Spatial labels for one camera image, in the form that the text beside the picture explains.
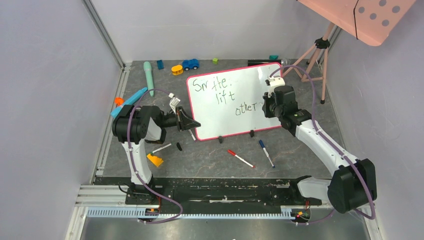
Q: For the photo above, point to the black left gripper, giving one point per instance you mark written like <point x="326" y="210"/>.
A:
<point x="183" y="121"/>

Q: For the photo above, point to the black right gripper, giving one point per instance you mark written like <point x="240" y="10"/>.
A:
<point x="267" y="108"/>

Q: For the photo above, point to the black marker cap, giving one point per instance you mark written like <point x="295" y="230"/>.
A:
<point x="179" y="146"/>

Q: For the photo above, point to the pink framed whiteboard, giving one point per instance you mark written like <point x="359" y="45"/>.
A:
<point x="229" y="102"/>

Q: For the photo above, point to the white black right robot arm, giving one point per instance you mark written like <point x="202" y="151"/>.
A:
<point x="353" y="181"/>

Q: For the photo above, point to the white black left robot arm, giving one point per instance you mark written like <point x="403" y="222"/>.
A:
<point x="134" y="128"/>

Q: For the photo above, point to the purple capped white marker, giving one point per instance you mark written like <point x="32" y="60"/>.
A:
<point x="192" y="135"/>

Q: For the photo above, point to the green capped white marker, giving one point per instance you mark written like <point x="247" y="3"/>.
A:
<point x="160" y="148"/>

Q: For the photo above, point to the clear round ball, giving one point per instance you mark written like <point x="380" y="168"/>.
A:
<point x="285" y="61"/>

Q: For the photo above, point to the blue capped white marker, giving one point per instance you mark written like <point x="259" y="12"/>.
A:
<point x="262" y="145"/>

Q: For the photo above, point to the yellow plastic wedge piece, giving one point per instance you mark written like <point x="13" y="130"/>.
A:
<point x="155" y="160"/>

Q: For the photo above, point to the black cylinder object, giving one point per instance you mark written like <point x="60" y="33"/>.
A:
<point x="255" y="62"/>

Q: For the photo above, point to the red capped white marker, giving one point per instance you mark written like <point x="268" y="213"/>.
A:
<point x="240" y="158"/>

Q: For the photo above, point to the yellow toy piece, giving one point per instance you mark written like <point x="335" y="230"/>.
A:
<point x="177" y="69"/>

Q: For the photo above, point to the blue toy car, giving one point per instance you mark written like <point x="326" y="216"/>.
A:
<point x="190" y="64"/>

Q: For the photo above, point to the small dark blue block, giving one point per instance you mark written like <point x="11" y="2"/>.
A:
<point x="160" y="64"/>

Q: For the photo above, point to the mint green toy stick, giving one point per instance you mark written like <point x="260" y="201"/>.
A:
<point x="148" y="75"/>

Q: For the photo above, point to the small orange toy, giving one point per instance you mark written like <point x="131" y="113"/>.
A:
<point x="119" y="101"/>

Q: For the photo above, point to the pink tripod stand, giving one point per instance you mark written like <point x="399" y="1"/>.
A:
<point x="321" y="45"/>

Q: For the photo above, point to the blue toy stick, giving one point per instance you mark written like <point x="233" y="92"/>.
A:
<point x="130" y="101"/>

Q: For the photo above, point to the pink perforated panel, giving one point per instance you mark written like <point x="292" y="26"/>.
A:
<point x="370" y="21"/>

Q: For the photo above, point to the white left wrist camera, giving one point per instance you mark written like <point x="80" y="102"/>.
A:
<point x="174" y="101"/>

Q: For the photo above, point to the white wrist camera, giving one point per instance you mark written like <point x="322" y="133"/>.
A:
<point x="273" y="83"/>
<point x="174" y="101"/>

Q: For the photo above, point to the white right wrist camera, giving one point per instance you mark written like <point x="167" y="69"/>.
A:
<point x="273" y="83"/>

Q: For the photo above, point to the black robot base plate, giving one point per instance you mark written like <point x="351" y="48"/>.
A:
<point x="219" y="195"/>

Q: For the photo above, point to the white toothed cable rail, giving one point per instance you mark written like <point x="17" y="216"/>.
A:
<point x="142" y="213"/>

